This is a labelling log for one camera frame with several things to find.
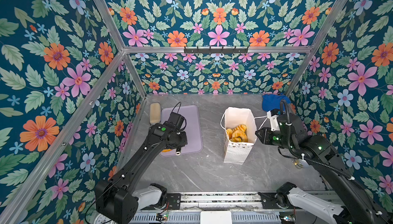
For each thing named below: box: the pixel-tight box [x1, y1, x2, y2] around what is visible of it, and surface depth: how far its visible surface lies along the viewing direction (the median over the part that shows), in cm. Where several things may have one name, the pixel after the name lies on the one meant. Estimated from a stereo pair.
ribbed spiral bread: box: [231, 123, 247, 132], surface depth 89 cm
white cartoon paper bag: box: [223, 107, 258, 166], surface depth 79 cm
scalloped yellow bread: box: [226, 128, 234, 140], surface depth 84 cm
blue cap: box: [262, 93, 292, 112], surface depth 113 cm
